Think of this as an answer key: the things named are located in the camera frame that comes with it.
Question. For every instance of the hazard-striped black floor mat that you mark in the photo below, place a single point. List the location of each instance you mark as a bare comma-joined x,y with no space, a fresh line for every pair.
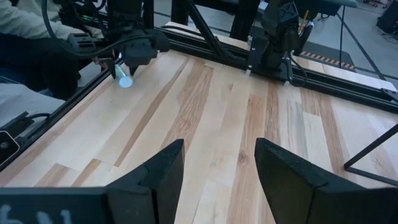
329,59

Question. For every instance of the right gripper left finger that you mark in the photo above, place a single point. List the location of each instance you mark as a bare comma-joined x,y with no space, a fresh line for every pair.
149,199

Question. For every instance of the black aluminium frame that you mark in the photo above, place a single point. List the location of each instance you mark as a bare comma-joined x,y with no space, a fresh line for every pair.
326,82

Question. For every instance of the person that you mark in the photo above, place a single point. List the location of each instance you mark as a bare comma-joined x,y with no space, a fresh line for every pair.
18,25

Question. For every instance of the teal pill bottle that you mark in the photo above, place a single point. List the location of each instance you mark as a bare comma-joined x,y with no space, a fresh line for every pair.
124,79

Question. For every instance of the black table-level camera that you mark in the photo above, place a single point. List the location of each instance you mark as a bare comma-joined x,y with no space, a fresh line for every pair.
7,147

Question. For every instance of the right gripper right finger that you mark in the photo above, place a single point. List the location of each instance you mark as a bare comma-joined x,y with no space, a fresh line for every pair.
295,196

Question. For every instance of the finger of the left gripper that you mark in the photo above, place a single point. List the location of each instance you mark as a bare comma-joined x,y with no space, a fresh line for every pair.
133,70
112,67

